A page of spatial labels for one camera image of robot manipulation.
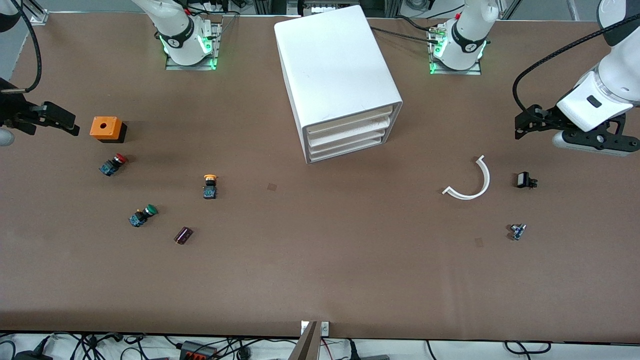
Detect white plastic drawer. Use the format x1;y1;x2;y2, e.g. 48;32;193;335
306;108;396;140
307;117;393;147
309;135;390;163
308;126;391;155

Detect red push button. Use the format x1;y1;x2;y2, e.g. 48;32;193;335
98;153;128;177

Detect green push button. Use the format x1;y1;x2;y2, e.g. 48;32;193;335
128;204;159;228

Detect white drawer cabinet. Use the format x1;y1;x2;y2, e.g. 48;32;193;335
274;5;404;165

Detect orange box with hole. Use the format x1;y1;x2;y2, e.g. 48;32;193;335
89;116;128;144

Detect white curved plastic piece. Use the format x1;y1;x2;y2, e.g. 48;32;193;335
442;155;491;201

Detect black orange power strip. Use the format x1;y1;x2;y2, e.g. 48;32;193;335
179;340;219;360

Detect black plug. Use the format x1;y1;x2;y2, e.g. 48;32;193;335
345;339;391;360

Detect wooden beam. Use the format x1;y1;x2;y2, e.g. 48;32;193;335
288;321;321;360

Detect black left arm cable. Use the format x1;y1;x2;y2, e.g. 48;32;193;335
512;17;640;118

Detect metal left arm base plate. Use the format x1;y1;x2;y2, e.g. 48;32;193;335
428;27;483;76

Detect aluminium frame bracket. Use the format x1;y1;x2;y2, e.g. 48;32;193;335
19;0;50;26

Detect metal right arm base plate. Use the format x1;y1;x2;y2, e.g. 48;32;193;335
165;22;221;71

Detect black table cable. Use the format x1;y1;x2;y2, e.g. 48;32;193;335
371;26;441;45
395;15;441;33

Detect black looped cable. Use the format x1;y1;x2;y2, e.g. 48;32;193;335
504;340;552;355

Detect small metal bracket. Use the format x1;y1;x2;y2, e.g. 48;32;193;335
300;320;330;336

